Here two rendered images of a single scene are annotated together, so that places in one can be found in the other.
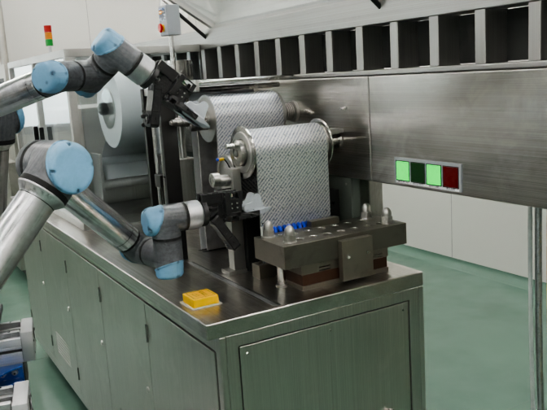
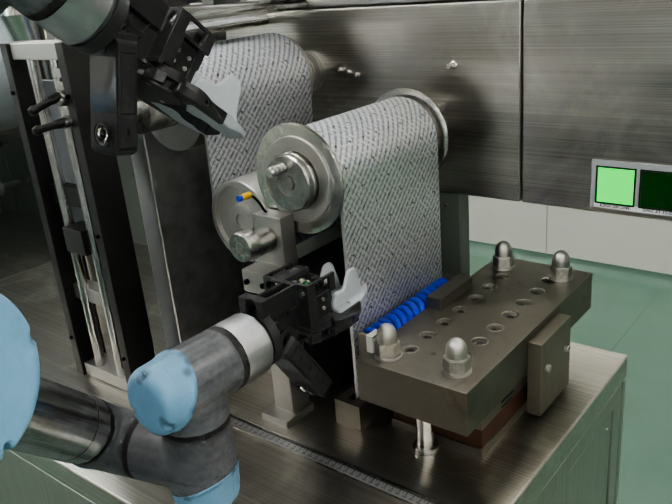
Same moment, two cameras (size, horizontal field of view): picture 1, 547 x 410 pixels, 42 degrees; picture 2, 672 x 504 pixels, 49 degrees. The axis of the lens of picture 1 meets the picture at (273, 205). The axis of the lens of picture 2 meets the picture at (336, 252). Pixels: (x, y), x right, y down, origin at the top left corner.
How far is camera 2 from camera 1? 116 cm
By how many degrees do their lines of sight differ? 22
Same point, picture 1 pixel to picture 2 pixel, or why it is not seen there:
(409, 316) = (609, 434)
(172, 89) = (166, 52)
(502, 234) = not seen: hidden behind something
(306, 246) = (493, 375)
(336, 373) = not seen: outside the picture
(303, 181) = (408, 219)
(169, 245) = (214, 443)
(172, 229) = (218, 406)
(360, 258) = (558, 363)
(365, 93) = (511, 35)
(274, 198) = (370, 266)
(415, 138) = (656, 124)
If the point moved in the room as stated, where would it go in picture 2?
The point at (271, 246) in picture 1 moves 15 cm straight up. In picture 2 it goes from (419, 385) to (414, 271)
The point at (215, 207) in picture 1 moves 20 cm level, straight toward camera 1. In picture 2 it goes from (284, 321) to (368, 398)
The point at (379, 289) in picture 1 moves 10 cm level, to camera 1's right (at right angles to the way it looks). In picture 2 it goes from (592, 412) to (646, 393)
